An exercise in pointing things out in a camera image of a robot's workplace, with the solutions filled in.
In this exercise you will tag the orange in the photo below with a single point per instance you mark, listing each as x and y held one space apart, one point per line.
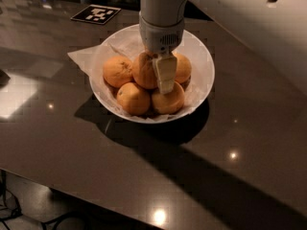
184 68
117 71
143 71
134 99
168 103

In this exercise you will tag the white paper liner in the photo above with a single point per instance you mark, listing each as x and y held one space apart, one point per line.
124 42

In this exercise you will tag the black white fiducial marker card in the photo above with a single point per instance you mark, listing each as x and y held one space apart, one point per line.
96 14

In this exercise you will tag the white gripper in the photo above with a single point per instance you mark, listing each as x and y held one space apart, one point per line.
158 37

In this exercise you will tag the white bowl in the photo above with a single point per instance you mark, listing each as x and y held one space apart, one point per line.
200 64

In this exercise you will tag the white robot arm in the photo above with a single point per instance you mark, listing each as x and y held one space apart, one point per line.
274 29

